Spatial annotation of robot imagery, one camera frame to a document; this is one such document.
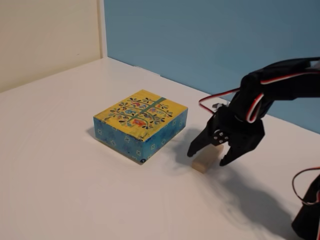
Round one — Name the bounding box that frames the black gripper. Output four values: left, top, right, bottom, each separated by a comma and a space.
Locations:
187, 103, 266, 167

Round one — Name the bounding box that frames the wooden Jenga block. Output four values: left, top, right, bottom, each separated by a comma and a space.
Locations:
191, 144, 225, 174

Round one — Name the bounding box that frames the yellow and blue floral box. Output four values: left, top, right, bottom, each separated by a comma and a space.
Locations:
93, 89, 189, 166

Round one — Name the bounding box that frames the red white black servo cable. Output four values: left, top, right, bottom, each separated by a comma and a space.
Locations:
292, 166, 320, 206
198, 67, 320, 123

